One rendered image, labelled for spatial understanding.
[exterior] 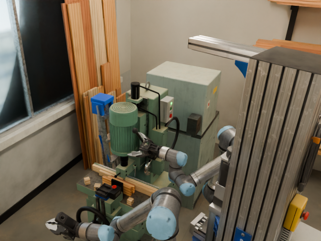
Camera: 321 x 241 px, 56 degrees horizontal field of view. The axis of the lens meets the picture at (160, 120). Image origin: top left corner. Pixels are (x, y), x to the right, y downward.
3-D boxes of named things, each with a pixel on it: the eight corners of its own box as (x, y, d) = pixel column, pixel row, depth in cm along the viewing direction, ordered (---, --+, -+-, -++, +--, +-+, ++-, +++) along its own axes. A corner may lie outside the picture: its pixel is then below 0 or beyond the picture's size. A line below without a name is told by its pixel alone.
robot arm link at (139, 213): (173, 171, 134) (107, 216, 157) (167, 187, 125) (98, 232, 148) (191, 189, 136) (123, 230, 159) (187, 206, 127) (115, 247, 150)
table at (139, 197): (67, 197, 209) (66, 191, 206) (95, 174, 233) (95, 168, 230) (142, 233, 184) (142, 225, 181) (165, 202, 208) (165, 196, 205)
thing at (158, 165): (148, 171, 219) (149, 158, 213) (153, 166, 224) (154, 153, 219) (160, 176, 215) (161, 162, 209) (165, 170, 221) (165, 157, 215)
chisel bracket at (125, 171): (115, 177, 208) (115, 167, 204) (127, 166, 219) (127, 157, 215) (124, 180, 205) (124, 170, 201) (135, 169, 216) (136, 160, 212)
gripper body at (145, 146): (143, 136, 175) (161, 142, 170) (147, 142, 182) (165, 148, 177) (137, 148, 172) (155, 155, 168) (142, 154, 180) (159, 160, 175)
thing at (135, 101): (127, 107, 198) (126, 83, 190) (133, 104, 204) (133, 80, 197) (137, 111, 195) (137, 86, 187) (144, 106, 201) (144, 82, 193)
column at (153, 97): (125, 176, 238) (124, 92, 204) (140, 162, 255) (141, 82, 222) (150, 186, 229) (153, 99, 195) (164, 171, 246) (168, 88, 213)
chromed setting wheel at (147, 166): (143, 178, 212) (143, 163, 207) (151, 169, 222) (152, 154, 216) (146, 179, 211) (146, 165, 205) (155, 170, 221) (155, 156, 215)
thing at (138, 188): (99, 175, 222) (98, 170, 220) (100, 173, 224) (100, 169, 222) (171, 205, 198) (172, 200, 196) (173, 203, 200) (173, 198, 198)
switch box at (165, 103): (158, 121, 212) (159, 100, 204) (165, 115, 219) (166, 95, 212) (166, 123, 209) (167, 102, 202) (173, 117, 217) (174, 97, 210)
